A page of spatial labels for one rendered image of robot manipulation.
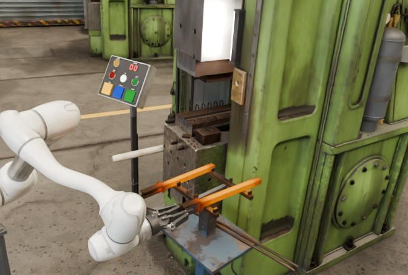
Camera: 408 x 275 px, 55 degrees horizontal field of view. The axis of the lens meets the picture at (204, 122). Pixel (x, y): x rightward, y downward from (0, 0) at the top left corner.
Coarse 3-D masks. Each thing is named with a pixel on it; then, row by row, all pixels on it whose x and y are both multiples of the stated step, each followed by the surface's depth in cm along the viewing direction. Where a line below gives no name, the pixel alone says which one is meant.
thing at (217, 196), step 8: (240, 184) 172; (248, 184) 173; (256, 184) 176; (216, 192) 164; (224, 192) 164; (232, 192) 166; (192, 200) 154; (200, 200) 156; (208, 200) 158; (216, 200) 161; (184, 208) 149; (200, 208) 155
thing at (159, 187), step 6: (198, 168) 188; (204, 168) 188; (210, 168) 189; (186, 174) 182; (192, 174) 182; (198, 174) 185; (168, 180) 176; (174, 180) 177; (180, 180) 178; (186, 180) 181; (150, 186) 171; (156, 186) 171; (162, 186) 171; (168, 186) 174; (144, 192) 166; (150, 192) 169; (156, 192) 171; (162, 192) 172; (144, 198) 167
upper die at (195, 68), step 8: (184, 56) 215; (184, 64) 216; (192, 64) 208; (200, 64) 208; (208, 64) 211; (216, 64) 213; (224, 64) 216; (232, 64) 219; (192, 72) 210; (200, 72) 210; (208, 72) 213; (216, 72) 215; (224, 72) 218
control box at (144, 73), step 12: (120, 60) 260; (108, 72) 263; (120, 72) 258; (132, 72) 254; (144, 72) 249; (120, 84) 256; (132, 84) 252; (144, 84) 249; (108, 96) 259; (144, 96) 252
